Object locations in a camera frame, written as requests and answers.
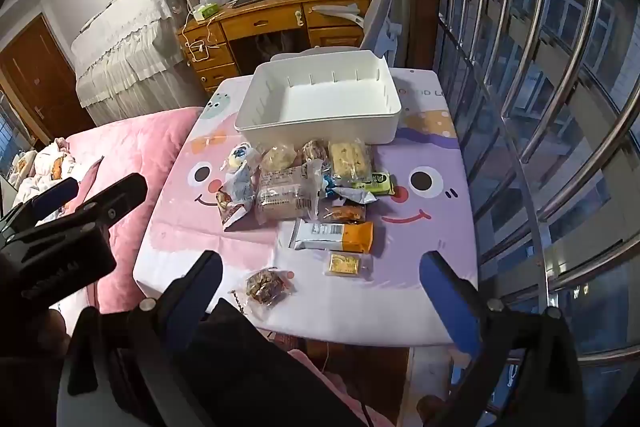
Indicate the dark cloth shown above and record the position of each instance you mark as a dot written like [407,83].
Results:
[260,372]

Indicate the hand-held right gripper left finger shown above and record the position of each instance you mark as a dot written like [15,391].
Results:
[202,292]

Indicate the white lace cloth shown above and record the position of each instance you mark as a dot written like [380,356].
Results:
[125,47]

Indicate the wooden desk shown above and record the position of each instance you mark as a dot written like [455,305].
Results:
[260,24]

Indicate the dark muffin packet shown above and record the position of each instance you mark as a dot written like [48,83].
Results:
[314,152]

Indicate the green tissue box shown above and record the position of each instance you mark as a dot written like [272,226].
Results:
[207,11]

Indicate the red brown snack packet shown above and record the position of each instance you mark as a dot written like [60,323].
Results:
[230,213]

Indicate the brown nut snack packet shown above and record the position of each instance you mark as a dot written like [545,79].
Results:
[262,286]

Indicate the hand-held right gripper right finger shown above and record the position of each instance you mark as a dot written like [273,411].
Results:
[445,302]

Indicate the pale round pastry packet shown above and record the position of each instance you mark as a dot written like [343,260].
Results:
[277,157]

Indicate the white plastic storage bin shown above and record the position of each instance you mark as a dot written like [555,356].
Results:
[320,102]

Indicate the yellow sponge cake packet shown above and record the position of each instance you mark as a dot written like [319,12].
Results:
[345,159]

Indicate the small yellow cake packet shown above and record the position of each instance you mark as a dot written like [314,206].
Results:
[344,264]

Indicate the green snack packet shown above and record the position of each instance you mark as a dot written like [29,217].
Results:
[380,183]

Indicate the large clear bread packet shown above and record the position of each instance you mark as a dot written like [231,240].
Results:
[285,202]

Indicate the red-edged clear snack packet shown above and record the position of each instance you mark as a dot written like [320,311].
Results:
[345,213]

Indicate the orange white snack bar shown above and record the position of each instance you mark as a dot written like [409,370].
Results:
[350,237]

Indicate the blue silver snack packet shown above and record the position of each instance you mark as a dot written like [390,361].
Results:
[350,196]

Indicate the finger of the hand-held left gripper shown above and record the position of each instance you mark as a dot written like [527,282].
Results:
[52,197]
[115,199]

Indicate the brown door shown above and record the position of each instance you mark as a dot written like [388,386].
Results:
[40,77]

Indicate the blue white round snack packet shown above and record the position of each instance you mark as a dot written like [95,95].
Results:
[241,155]

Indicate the white printed cloth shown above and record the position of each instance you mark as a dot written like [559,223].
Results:
[45,167]

